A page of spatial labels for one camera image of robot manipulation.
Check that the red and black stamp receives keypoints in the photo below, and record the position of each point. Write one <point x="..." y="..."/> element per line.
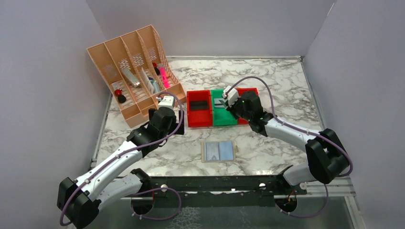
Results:
<point x="120" y="97"/>

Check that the beige card holder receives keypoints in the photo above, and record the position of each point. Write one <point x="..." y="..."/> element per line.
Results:
<point x="218" y="151"/>

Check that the right red bin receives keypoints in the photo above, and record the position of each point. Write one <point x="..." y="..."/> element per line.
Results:
<point x="243" y="121"/>

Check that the black mounting rail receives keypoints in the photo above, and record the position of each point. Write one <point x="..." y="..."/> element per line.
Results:
<point x="213" y="191"/>

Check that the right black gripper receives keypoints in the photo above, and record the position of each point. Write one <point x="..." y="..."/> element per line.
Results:
<point x="230" y="107"/>

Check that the left red bin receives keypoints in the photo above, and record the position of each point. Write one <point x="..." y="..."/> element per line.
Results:
<point x="201" y="118"/>

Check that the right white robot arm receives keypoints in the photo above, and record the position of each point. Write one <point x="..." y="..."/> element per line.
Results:
<point x="325" y="157"/>

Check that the black card in bin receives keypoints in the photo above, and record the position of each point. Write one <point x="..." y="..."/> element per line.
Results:
<point x="198" y="105"/>

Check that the silver stapler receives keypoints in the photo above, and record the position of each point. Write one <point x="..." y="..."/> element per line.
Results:
<point x="131" y="77"/>

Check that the grey card in bin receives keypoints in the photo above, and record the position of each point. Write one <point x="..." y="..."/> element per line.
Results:
<point x="219" y="103"/>

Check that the peach desk file organizer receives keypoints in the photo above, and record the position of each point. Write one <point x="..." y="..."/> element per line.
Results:
<point x="142" y="52"/>

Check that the green bin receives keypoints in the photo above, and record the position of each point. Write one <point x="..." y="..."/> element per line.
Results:
<point x="221" y="117"/>

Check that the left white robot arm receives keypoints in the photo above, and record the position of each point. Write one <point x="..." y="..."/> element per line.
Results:
<point x="80" y="200"/>

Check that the red bin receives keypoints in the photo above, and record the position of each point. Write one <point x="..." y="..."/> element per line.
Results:
<point x="201" y="118"/>
<point x="243" y="121"/>

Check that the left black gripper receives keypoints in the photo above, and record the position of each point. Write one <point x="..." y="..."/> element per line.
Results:
<point x="178" y="123"/>

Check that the pink highlighter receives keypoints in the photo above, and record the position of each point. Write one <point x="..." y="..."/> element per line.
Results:
<point x="164" y="77"/>

